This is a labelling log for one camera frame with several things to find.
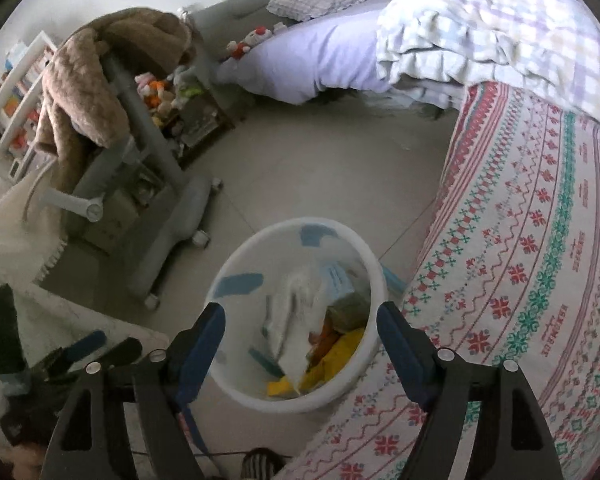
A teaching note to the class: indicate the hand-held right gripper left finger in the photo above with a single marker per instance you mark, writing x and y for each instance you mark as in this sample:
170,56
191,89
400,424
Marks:
200,355

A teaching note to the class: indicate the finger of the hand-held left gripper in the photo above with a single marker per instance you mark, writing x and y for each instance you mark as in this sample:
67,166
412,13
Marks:
85,346
122,351

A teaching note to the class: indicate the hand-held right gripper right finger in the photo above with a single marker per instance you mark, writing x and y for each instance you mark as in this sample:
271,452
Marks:
405,355

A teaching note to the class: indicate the orange wrapper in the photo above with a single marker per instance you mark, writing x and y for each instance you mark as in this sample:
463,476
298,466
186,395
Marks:
325,342

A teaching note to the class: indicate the blue white wrapper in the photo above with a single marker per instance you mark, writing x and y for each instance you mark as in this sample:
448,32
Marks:
337,280

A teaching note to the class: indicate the white round plastic bin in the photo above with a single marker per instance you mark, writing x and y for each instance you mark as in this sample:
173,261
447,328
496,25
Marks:
240,260

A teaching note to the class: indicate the white cloth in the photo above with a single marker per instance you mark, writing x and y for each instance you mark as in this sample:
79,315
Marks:
295,310

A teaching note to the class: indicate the white fluffy rug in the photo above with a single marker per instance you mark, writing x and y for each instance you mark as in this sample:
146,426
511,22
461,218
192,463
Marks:
55,310

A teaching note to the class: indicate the light blue floor item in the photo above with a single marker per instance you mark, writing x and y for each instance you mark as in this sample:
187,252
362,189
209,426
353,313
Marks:
394,280

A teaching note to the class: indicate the striped slipper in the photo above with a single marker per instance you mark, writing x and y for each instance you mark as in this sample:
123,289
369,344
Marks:
265,465

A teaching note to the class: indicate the cream fringed blanket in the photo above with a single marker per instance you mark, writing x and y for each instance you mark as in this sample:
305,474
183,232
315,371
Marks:
15,225

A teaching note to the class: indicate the patterned red green bed sheet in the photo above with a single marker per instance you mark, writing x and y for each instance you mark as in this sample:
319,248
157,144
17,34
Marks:
530,285

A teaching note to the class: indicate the grey wheeled chair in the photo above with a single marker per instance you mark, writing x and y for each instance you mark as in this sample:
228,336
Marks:
155,185

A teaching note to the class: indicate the dark bedside shelf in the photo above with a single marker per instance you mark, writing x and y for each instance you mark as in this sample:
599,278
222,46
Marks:
200,120

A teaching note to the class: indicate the white bookshelf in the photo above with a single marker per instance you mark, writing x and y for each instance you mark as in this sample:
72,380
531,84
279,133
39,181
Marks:
15,110

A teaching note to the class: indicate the brown plush blanket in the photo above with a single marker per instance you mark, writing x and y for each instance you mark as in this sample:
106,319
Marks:
90,85

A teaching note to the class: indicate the pile of plush toys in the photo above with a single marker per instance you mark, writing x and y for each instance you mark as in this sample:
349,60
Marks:
165,92

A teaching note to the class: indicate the lavender bed sheet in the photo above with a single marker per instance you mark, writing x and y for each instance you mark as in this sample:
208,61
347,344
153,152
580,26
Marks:
320,55

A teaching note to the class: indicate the white plush toy red bow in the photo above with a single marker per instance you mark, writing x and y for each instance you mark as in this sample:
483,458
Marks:
257,36

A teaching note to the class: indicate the checked pastel duvet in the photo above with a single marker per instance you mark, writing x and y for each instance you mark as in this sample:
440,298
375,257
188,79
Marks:
505,25

